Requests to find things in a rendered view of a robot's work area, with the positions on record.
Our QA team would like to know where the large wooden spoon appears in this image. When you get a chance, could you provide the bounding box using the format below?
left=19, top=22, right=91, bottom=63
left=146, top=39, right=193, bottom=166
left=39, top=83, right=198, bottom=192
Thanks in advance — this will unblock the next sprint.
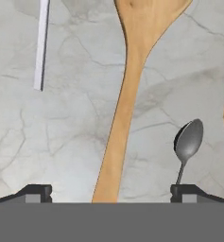
left=91, top=0, right=194, bottom=204

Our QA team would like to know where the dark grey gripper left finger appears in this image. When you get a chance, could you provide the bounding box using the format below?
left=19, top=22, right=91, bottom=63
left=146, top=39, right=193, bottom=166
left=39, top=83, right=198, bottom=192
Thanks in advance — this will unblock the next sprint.
left=0, top=183, right=53, bottom=204

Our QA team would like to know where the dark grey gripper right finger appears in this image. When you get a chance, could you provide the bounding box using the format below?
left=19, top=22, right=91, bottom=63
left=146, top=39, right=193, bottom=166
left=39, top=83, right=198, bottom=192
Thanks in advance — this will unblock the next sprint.
left=169, top=183, right=224, bottom=204

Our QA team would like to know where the grey metal spoon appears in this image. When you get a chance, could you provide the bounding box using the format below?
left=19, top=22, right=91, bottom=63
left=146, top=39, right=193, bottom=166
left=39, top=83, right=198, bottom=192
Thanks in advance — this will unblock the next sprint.
left=173, top=118, right=205, bottom=186

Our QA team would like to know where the white metal utensil handle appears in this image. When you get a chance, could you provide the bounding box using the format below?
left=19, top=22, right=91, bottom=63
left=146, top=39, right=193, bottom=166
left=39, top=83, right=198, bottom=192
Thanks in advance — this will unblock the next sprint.
left=33, top=0, right=51, bottom=92

